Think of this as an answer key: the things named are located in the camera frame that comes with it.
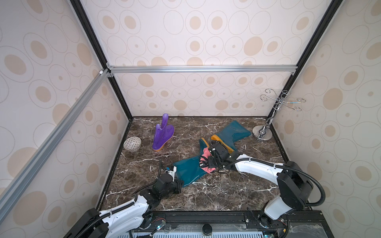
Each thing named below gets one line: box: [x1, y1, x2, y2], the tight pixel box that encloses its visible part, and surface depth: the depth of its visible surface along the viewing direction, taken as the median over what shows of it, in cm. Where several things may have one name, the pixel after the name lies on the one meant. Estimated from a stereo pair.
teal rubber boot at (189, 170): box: [174, 137, 210, 187], surface depth 91 cm
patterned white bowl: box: [123, 136, 142, 152], surface depth 102 cm
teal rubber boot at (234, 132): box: [210, 120, 252, 154], surface depth 107 cm
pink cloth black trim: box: [198, 147, 216, 174], surface depth 87 cm
